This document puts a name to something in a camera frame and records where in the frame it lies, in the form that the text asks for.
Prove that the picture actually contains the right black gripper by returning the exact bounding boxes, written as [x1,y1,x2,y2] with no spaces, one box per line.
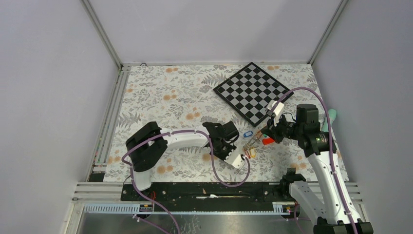
[261,111,303,144]

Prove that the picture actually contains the large grey metal keyring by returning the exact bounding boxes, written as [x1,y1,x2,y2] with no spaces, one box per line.
[243,130,263,154]

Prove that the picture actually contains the yellow key tag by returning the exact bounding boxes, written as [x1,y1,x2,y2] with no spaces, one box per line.
[249,148,256,158]

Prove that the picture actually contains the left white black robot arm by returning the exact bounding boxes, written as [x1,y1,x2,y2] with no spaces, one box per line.
[125,121,245,200]

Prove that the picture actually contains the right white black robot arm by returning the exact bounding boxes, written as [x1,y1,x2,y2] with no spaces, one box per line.
[262,101,374,234]

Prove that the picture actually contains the red plastic block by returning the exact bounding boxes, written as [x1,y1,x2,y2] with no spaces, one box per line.
[262,138,275,146]

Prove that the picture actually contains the blue key tag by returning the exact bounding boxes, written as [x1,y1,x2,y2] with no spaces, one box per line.
[243,131,253,137]

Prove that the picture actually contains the black white checkerboard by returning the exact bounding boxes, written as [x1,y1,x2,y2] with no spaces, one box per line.
[213,62,289,127]

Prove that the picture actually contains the floral table mat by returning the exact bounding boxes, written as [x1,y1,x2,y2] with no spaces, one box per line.
[104,64,317,182]

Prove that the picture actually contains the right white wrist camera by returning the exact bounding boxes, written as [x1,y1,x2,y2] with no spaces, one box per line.
[266,100,284,126]

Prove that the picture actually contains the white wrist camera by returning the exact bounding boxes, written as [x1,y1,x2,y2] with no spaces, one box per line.
[266,100,284,126]
[224,153,245,170]

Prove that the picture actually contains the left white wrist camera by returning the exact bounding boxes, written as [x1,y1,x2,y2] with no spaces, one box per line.
[224,153,245,170]

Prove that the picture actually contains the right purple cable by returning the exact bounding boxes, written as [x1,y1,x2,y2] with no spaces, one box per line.
[273,87,359,234]

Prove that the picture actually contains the purple cable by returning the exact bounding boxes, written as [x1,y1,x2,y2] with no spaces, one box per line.
[273,87,359,234]
[121,130,251,234]

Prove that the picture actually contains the mint green cylinder handle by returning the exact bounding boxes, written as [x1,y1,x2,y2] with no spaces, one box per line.
[321,109,337,132]

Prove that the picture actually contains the white slotted cable duct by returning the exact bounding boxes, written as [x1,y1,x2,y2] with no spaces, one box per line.
[84,200,289,215]

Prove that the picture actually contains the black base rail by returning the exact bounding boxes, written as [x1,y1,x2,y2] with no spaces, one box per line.
[120,182,296,212]

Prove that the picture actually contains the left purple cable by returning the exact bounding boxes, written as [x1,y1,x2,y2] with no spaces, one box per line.
[121,130,251,234]

